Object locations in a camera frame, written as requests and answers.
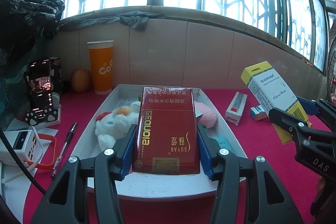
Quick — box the red Sequoia cigarette box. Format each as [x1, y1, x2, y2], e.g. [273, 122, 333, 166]
[132, 86, 200, 175]

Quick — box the black plastic bag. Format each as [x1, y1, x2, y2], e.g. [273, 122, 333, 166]
[1, 0, 65, 67]

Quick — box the small blue white box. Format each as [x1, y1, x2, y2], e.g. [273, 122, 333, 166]
[249, 105, 268, 121]

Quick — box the orange fruit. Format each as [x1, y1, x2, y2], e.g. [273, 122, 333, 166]
[71, 69, 92, 93]

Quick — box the smartphone on paw stand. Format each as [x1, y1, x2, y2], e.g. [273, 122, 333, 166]
[24, 57, 60, 127]

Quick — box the black pen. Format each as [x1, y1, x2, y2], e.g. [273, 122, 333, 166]
[51, 122, 78, 179]

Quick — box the orange paper cup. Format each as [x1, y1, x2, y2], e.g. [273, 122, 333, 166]
[87, 40, 114, 95]

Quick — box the white cardboard tray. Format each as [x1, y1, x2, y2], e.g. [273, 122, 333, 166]
[71, 84, 246, 201]

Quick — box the white plush chicken toy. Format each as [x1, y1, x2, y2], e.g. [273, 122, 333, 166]
[94, 101, 141, 151]

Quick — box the grey cloth on sill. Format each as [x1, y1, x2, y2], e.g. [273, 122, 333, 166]
[58, 11, 165, 32]

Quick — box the pink fluffy ball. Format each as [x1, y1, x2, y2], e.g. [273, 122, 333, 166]
[194, 101, 218, 129]

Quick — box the white yellow Glucophage box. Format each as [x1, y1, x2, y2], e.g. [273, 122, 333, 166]
[240, 60, 309, 145]

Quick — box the grey liquid sealant box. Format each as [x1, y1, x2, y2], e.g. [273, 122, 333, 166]
[224, 92, 248, 126]

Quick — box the teal booklet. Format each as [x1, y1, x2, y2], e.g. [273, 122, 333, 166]
[213, 136, 235, 153]

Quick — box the wicker hanging chair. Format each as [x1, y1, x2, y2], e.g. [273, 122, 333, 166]
[326, 38, 335, 106]

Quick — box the black cable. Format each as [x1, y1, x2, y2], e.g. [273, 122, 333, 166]
[0, 126, 47, 195]

